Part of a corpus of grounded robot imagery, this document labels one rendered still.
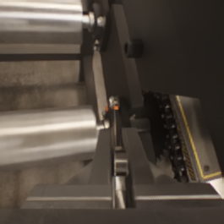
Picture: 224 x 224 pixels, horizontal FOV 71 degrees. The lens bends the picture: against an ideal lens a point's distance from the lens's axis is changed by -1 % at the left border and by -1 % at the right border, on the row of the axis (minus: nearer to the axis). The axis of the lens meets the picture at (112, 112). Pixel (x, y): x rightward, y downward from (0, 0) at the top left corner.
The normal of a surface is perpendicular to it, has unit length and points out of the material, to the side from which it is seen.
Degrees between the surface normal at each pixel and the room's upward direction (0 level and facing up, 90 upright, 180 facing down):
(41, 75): 0
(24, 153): 31
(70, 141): 25
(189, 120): 0
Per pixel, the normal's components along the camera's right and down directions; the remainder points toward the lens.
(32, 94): 0.21, -0.29
